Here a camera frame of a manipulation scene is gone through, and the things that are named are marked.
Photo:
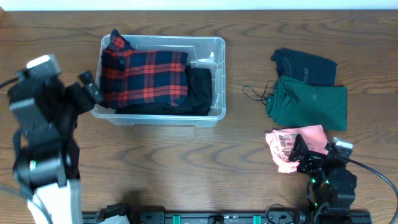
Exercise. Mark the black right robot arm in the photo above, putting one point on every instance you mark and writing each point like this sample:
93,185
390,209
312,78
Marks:
330,184

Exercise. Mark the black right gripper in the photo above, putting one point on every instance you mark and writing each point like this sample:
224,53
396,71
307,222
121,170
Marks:
313,158

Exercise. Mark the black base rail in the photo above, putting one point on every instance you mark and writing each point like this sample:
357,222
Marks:
121,213

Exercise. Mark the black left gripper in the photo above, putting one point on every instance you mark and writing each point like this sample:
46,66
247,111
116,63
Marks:
78,94

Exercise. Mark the red navy plaid shirt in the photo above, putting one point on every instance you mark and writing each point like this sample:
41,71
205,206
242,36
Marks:
135,77

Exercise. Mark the pink printed folded garment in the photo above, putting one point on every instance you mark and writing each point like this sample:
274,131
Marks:
281,142

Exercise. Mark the black garment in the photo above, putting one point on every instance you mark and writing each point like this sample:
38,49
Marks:
197,103

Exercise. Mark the clear plastic storage bin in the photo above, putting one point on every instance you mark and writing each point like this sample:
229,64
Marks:
203,52

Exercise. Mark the dark green folded garment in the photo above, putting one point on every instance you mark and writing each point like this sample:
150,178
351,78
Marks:
296,104

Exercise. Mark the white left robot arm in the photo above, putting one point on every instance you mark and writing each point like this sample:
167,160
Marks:
47,156

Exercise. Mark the dark navy folded garment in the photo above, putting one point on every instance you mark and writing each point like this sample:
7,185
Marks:
312,69

